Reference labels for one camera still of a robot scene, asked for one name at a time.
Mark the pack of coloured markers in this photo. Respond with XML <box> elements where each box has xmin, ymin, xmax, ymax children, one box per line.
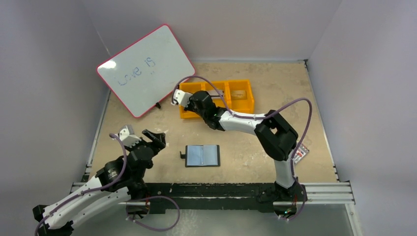
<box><xmin>293</xmin><ymin>144</ymin><xmax>310</xmax><ymax>165</ymax></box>

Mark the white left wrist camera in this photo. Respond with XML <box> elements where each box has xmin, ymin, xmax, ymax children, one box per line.
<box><xmin>109</xmin><ymin>124</ymin><xmax>142</xmax><ymax>151</ymax></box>

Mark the aluminium frame rail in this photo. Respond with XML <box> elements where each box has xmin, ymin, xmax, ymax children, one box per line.
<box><xmin>71</xmin><ymin>181</ymin><xmax>357</xmax><ymax>206</ymax></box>

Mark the beige card in tray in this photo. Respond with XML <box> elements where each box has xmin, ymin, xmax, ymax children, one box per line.
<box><xmin>230</xmin><ymin>90</ymin><xmax>247</xmax><ymax>100</ymax></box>

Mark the yellow three-compartment tray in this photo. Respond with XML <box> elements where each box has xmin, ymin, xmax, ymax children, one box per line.
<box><xmin>179</xmin><ymin>80</ymin><xmax>254</xmax><ymax>114</ymax></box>

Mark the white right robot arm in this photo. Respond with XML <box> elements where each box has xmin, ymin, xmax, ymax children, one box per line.
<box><xmin>173</xmin><ymin>90</ymin><xmax>298</xmax><ymax>200</ymax></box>

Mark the black leather card holder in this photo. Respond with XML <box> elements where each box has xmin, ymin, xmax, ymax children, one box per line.
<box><xmin>179</xmin><ymin>145</ymin><xmax>221</xmax><ymax>167</ymax></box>

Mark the silver card in tray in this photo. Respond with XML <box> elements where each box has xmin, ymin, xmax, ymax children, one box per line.
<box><xmin>208</xmin><ymin>90</ymin><xmax>224</xmax><ymax>97</ymax></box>

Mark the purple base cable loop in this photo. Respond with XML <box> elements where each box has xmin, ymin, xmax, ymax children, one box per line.
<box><xmin>125</xmin><ymin>195</ymin><xmax>181</xmax><ymax>232</ymax></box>

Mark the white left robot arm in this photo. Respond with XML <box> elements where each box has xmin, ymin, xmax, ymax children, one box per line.
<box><xmin>32</xmin><ymin>125</ymin><xmax>166</xmax><ymax>236</ymax></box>

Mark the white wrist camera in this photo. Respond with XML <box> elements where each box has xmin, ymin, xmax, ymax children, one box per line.
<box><xmin>171</xmin><ymin>89</ymin><xmax>193</xmax><ymax>107</ymax></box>
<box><xmin>109</xmin><ymin>124</ymin><xmax>142</xmax><ymax>151</ymax></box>

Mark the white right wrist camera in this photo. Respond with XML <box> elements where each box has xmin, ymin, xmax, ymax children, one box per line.
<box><xmin>171</xmin><ymin>89</ymin><xmax>193</xmax><ymax>107</ymax></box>

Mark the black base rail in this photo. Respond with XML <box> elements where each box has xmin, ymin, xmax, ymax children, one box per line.
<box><xmin>125</xmin><ymin>181</ymin><xmax>310</xmax><ymax>216</ymax></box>

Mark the pink framed whiteboard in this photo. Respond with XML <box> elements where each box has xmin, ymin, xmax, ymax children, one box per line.
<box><xmin>96</xmin><ymin>24</ymin><xmax>195</xmax><ymax>118</ymax></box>

